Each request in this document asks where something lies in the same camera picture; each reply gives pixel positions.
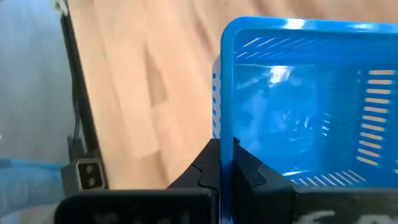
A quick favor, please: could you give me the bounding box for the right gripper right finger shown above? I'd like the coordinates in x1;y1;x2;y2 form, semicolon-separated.
232;136;297;191

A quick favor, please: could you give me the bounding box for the black aluminium table frame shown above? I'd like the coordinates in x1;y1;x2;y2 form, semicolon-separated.
58;0;109;191

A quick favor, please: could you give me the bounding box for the blue plastic basket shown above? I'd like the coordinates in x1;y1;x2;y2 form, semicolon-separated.
212;16;398;224

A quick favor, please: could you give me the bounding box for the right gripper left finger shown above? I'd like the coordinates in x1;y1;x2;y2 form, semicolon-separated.
167;138;223;191

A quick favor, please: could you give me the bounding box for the white bracket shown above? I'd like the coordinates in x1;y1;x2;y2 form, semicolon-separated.
53;0;70;17

